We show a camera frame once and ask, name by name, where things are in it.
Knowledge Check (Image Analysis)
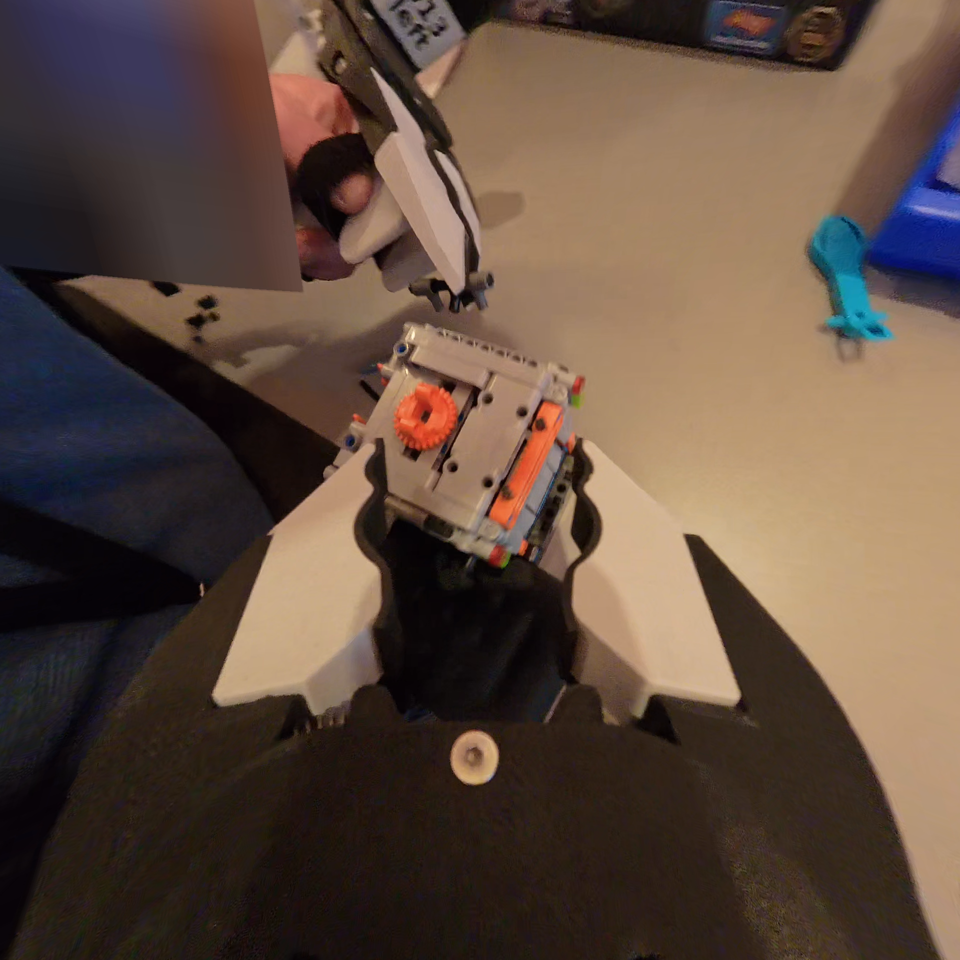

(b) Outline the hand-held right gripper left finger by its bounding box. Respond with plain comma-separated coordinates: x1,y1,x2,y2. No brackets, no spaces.
212,441,385,715

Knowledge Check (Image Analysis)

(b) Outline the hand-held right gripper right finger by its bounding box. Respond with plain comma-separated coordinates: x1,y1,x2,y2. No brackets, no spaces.
561,438,744,721

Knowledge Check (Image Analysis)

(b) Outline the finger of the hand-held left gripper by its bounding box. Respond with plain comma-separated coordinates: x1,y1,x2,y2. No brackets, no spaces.
369,67,474,296
437,148,483,280

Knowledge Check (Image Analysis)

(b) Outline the grey axle connector piece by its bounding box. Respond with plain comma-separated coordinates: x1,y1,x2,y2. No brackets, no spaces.
408,271,497,314

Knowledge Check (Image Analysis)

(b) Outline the grey orange brick assembly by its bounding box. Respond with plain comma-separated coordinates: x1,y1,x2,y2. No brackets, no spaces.
324,322,588,575

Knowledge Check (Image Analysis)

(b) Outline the person's left hand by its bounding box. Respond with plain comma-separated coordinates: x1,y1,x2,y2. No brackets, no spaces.
268,72,374,282

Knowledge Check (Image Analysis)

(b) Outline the black perforated panel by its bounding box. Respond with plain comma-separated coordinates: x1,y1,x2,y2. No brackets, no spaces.
15,273,340,528

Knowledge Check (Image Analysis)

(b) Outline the robot building kit box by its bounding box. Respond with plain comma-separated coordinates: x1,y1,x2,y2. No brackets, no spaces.
480,0,876,73

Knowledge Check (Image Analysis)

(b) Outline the teal brick separator tool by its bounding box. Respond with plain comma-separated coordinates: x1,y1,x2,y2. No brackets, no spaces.
807,215,896,358

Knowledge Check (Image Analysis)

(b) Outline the blue plastic bin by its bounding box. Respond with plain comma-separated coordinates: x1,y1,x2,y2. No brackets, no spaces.
868,105,960,283

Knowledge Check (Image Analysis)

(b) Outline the black webbing strap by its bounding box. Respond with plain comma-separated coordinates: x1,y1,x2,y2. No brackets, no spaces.
0,510,208,633

